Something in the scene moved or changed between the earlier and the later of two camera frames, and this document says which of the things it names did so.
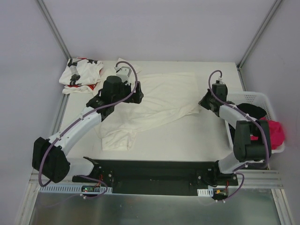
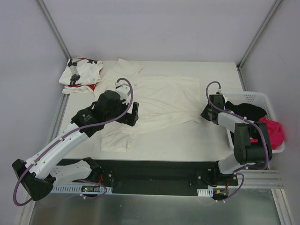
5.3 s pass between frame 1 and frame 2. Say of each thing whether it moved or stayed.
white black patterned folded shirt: stayed
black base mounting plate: stayed
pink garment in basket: stayed
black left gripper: moved
